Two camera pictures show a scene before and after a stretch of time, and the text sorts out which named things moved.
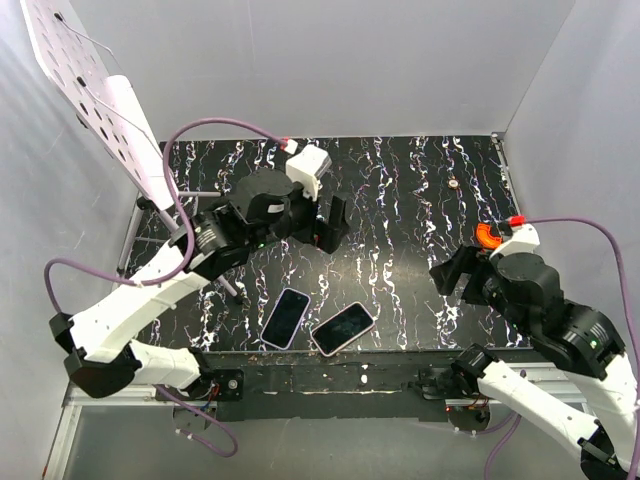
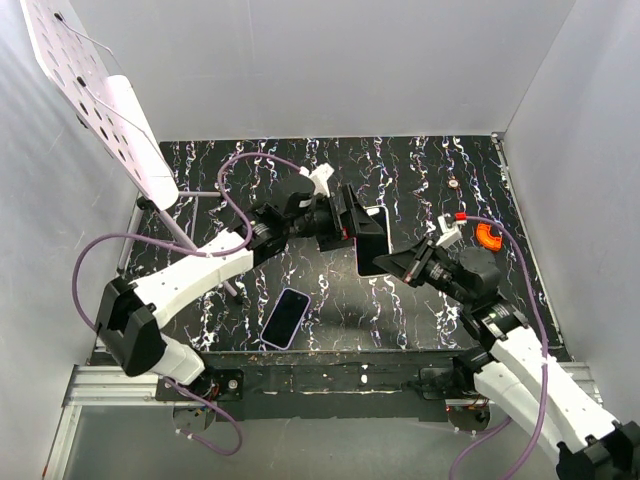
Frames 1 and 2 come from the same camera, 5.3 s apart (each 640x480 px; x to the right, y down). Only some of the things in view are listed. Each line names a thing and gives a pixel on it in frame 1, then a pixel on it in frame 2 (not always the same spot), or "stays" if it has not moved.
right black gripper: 468,259 → 408,265
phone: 337,331 → 367,247
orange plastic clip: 486,238 stays
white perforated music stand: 68,59 stays
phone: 285,319 stays
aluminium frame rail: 75,398 stays
